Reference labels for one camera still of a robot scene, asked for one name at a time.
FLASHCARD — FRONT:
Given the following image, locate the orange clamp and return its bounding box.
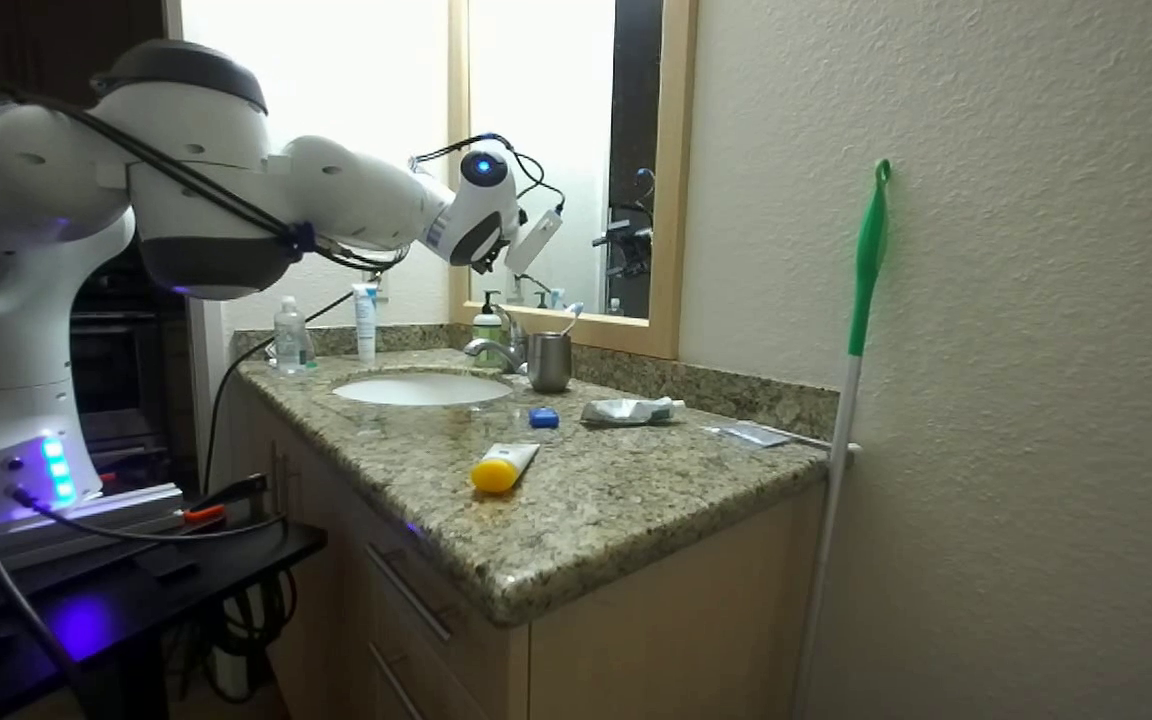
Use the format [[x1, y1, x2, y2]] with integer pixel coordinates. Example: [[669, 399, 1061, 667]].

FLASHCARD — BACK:
[[175, 472, 272, 533]]

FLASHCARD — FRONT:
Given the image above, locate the thin black base cable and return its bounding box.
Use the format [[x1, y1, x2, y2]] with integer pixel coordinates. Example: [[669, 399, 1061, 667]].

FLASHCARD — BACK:
[[9, 489, 281, 547]]

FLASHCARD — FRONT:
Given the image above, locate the black robot table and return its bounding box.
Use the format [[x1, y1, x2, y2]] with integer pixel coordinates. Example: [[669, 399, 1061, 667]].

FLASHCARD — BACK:
[[0, 483, 329, 720]]

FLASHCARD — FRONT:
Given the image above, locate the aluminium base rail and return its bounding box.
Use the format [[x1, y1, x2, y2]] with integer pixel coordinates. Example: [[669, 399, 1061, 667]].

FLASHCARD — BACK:
[[0, 479, 187, 574]]

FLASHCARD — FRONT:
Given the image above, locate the beige vanity cabinet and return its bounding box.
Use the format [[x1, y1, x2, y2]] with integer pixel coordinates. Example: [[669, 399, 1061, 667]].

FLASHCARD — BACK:
[[233, 376, 832, 720]]

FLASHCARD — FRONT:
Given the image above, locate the stainless steel cup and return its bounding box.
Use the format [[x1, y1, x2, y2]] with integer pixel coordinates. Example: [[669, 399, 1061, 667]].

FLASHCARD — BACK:
[[526, 334, 578, 396]]

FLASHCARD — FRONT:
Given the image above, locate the thick grey base cable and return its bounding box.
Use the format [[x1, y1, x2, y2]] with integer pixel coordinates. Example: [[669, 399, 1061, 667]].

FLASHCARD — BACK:
[[0, 483, 89, 720]]

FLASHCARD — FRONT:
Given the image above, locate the white oval sink basin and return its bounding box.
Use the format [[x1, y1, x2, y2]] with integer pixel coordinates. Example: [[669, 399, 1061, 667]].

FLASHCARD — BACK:
[[329, 368, 521, 414]]

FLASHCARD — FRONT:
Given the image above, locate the wooden framed mirror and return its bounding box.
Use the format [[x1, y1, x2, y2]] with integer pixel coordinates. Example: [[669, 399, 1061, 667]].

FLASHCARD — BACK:
[[447, 0, 702, 362]]

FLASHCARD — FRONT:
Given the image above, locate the clear plastic wrapper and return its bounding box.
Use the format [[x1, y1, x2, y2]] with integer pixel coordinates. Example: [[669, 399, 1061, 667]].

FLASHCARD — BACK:
[[705, 420, 804, 455]]

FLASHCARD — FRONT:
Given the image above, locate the white and blue lotion tube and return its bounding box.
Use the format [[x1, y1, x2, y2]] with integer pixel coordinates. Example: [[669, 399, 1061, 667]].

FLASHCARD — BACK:
[[350, 277, 383, 368]]

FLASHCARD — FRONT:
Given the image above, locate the yellow sponge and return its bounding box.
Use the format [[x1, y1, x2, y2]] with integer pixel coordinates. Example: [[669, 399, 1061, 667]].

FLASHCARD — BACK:
[[470, 441, 545, 505]]

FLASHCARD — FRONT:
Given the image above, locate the grey toothpaste tube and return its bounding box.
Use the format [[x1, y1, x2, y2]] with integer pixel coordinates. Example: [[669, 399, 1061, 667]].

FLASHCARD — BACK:
[[582, 396, 689, 431]]

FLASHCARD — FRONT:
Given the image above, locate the clear plastic bottle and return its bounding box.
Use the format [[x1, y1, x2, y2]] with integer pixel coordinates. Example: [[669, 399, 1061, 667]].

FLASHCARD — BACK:
[[272, 292, 309, 376]]

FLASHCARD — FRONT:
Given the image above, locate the black power cable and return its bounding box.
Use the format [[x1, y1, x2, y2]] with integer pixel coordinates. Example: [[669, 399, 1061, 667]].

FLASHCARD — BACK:
[[196, 285, 363, 502]]

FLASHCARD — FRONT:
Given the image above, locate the green soap pump bottle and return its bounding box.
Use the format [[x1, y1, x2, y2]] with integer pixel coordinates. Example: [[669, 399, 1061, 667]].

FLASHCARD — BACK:
[[470, 287, 514, 368]]

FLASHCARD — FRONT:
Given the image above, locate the broom with green handle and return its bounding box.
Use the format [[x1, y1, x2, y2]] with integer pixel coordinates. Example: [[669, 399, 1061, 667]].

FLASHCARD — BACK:
[[788, 158, 902, 720]]

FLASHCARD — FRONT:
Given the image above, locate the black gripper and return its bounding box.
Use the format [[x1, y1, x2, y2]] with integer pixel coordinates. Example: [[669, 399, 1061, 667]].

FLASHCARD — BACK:
[[510, 201, 570, 279]]

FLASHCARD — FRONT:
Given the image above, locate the chrome faucet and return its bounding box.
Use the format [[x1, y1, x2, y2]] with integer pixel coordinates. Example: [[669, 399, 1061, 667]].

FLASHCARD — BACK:
[[463, 334, 527, 382]]

